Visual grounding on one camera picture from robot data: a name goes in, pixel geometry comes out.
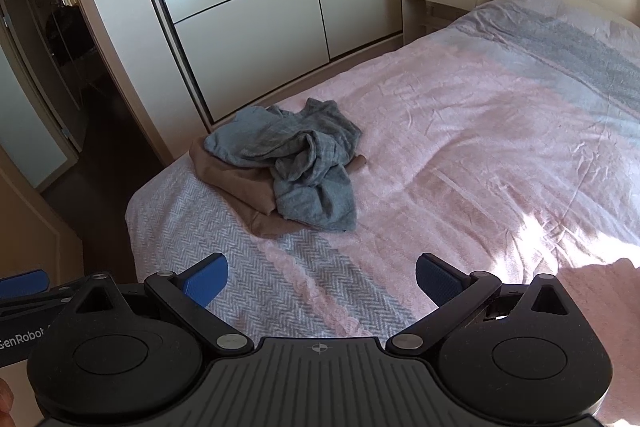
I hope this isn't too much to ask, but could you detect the grey-blue garment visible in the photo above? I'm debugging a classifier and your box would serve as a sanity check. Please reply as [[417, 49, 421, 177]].
[[190, 98, 367, 239]]

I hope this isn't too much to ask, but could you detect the person's hand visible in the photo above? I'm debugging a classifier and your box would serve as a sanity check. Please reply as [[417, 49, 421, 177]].
[[0, 379, 15, 427]]

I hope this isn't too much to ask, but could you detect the brown garment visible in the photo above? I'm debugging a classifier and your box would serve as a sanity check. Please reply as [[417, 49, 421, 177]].
[[189, 130, 367, 239]]

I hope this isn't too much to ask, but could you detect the pink grey bed quilt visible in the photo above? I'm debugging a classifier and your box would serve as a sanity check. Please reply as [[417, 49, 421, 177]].
[[126, 0, 639, 426]]

